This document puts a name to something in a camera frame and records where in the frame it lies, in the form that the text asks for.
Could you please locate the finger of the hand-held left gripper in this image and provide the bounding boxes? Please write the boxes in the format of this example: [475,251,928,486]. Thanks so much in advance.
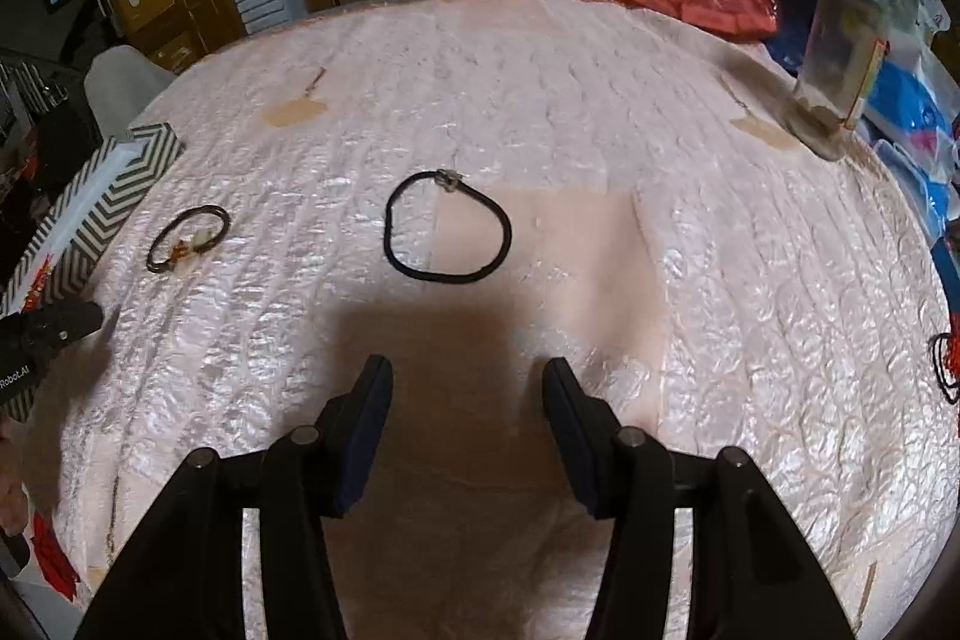
[15,299,106,350]

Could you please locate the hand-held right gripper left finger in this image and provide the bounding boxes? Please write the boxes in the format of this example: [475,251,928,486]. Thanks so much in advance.
[71,353,396,640]

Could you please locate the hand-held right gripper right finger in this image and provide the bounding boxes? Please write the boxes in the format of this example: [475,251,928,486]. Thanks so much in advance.
[541,357,857,640]

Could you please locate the brown hair tie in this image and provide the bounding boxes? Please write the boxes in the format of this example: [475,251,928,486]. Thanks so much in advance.
[146,205,230,274]

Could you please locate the chevron striped gift box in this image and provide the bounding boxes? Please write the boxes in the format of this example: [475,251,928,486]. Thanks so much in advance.
[0,122,185,319]

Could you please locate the black cord bracelet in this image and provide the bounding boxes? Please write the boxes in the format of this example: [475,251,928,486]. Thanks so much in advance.
[384,169,512,285]

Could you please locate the person's left hand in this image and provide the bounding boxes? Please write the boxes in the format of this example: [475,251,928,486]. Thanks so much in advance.
[0,437,32,536]

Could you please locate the red fabric piece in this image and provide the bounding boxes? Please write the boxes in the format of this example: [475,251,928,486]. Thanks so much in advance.
[30,512,80,603]

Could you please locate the stair railing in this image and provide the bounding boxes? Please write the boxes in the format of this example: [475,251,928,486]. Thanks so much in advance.
[0,51,68,139]

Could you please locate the white covered chair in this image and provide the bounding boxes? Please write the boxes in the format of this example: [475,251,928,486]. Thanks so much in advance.
[84,46,177,124]

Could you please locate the beige tape patch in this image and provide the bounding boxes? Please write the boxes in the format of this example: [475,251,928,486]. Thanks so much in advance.
[262,68,329,130]
[718,76,800,150]

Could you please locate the small red knot ornament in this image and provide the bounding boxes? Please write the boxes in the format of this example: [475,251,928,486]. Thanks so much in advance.
[930,331,960,405]

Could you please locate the glass jar white lid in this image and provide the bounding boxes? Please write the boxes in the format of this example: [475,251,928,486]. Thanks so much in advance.
[784,0,901,161]

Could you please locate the blue plastic packet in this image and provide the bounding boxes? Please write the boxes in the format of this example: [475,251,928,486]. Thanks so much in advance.
[862,59,957,161]

